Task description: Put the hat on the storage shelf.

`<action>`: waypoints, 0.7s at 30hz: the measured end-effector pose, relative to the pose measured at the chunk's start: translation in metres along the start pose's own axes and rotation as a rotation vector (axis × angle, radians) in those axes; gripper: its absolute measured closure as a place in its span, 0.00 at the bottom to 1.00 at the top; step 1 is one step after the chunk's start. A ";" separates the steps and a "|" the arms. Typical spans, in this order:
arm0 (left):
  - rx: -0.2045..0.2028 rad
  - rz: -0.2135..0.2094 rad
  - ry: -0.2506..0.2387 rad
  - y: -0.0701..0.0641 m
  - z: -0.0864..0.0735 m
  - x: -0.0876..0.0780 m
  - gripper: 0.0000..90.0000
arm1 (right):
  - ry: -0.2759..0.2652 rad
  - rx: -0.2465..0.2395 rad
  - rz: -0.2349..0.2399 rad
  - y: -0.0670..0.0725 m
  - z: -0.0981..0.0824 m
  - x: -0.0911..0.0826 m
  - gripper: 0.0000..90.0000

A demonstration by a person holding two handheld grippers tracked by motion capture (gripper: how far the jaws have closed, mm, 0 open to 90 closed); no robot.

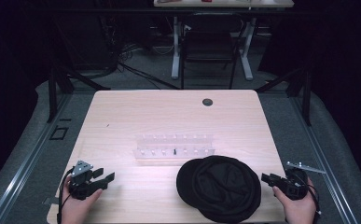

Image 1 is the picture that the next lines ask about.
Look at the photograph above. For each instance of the person's right hand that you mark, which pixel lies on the person's right hand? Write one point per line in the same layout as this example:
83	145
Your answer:
298	211

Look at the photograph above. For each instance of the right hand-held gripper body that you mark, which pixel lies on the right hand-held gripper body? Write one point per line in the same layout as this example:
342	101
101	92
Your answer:
294	185

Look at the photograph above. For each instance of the black chair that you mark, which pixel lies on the black chair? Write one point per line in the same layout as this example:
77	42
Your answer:
211	43

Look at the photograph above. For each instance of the white-legged desk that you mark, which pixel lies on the white-legged desk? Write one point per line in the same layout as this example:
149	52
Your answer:
224	3

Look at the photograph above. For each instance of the clear acrylic peg rack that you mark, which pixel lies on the clear acrylic peg rack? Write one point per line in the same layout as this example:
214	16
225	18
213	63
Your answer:
174	148

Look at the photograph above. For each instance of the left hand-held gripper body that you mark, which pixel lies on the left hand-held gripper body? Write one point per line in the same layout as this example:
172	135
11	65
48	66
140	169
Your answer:
81	183

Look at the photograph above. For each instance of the black cap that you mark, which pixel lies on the black cap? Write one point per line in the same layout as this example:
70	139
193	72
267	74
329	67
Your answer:
221	189

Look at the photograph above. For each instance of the black metal frame stand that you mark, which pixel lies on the black metal frame stand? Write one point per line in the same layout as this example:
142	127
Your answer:
306	96
52	93

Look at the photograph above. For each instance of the person's left hand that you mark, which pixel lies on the person's left hand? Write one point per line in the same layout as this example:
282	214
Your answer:
75	210

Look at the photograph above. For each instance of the aluminium floor rail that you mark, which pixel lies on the aluminium floor rail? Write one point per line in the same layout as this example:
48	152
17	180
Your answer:
22	174
324	161

